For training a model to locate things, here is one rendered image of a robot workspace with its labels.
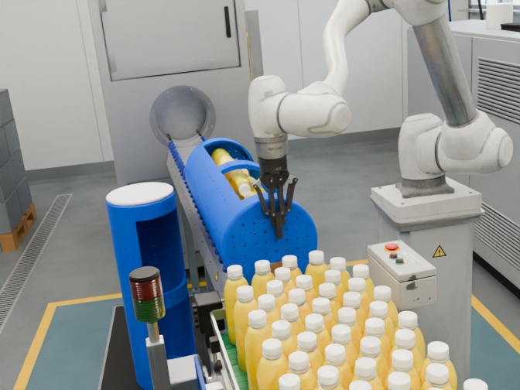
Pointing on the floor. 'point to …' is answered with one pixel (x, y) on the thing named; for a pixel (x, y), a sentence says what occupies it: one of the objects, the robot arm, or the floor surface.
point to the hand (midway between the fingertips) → (278, 225)
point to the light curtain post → (254, 44)
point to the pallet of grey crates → (12, 182)
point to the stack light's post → (159, 364)
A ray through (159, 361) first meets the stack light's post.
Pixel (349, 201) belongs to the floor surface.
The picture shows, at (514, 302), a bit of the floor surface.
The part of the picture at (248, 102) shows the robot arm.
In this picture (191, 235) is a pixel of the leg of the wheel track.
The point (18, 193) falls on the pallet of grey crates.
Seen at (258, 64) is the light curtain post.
